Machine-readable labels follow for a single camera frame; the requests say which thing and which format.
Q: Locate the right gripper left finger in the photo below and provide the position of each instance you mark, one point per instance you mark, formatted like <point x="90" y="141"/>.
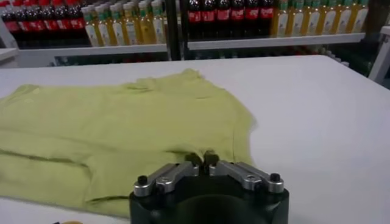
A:
<point x="170" y="179"/>

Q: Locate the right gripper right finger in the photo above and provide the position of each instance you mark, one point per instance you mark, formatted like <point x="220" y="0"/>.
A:
<point x="246" y="178"/>

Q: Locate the light green t-shirt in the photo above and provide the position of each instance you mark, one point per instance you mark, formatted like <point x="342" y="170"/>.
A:
<point x="122" y="121"/>

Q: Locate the drink shelf cabinet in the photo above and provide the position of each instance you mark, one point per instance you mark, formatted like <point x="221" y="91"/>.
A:
<point x="172" y="30"/>
<point x="274" y="42"/>

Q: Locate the cola bottle red cap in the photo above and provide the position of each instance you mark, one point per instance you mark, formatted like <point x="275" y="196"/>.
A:
<point x="237" y="14"/>
<point x="10" y="25"/>
<point x="77" y="22"/>
<point x="39" y="25"/>
<point x="51" y="24"/>
<point x="27" y="25"/>
<point x="194" y="16"/>
<point x="208" y="16"/>
<point x="223" y="15"/>
<point x="64" y="23"/>
<point x="252" y="13"/>
<point x="266" y="13"/>

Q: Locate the white side table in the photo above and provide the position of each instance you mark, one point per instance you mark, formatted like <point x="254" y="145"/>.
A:
<point x="6" y="53"/>

